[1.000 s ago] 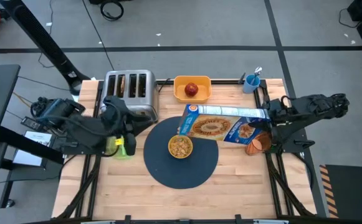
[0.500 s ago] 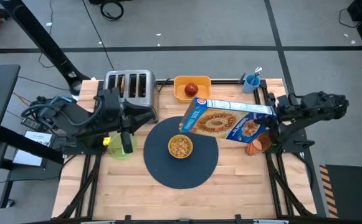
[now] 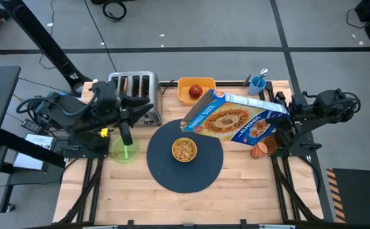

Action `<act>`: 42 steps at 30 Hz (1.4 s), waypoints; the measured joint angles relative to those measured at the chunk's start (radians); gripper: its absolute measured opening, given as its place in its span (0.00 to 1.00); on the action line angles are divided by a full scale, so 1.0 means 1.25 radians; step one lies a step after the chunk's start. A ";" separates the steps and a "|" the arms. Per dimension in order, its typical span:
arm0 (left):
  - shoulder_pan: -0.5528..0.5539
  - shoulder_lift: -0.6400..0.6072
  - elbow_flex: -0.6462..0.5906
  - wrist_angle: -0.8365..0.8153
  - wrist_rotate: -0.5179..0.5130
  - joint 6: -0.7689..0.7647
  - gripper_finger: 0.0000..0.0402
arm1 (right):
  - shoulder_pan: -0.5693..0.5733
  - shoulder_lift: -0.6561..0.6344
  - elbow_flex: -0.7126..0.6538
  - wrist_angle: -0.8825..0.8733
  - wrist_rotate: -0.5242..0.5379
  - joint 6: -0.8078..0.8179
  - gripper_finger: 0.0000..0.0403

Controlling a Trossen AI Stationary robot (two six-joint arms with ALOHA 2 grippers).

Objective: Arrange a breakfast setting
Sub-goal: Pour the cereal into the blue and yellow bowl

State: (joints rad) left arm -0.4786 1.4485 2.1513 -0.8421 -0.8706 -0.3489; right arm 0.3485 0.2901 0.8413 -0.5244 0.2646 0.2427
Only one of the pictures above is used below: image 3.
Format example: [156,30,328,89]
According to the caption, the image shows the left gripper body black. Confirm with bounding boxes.
[103,95,132,128]

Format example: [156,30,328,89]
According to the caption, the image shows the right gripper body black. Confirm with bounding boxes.
[276,122,300,149]

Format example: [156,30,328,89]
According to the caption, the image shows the orange faceted tumbler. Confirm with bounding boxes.
[250,135,280,160]

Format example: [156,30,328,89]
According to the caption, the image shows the green translucent plate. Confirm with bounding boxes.
[110,135,141,164]

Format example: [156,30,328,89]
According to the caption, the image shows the blue patterned bowl yellow inside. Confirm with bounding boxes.
[171,137,198,163]

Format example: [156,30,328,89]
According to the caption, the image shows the blue cereal box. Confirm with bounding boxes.
[180,90,290,146]

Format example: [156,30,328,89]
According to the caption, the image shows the red apple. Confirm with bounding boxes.
[188,84,204,100]

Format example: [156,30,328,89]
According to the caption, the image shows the silver four-slot toaster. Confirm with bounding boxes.
[107,71,163,127]

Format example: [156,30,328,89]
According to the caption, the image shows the blue plastic cup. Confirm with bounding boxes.
[247,75,267,97]

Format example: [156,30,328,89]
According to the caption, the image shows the yellow plastic tray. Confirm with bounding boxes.
[177,77,217,106]

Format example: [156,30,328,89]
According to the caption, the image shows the golden cereal flakes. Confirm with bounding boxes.
[173,139,196,161]

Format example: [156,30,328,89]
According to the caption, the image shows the round dark woven placemat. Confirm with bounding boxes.
[146,118,225,194]

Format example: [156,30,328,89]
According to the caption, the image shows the black mat with striped edges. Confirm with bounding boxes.
[326,167,370,223]

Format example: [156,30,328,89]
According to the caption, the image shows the white paper sheet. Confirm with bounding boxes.
[12,133,54,171]

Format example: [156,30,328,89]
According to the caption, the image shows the black stand leg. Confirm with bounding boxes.
[0,0,93,98]

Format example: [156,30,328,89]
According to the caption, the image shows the black aluminium table frame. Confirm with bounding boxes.
[57,81,325,229]

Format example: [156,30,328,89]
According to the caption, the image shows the coiled black cable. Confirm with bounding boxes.
[101,0,127,22]

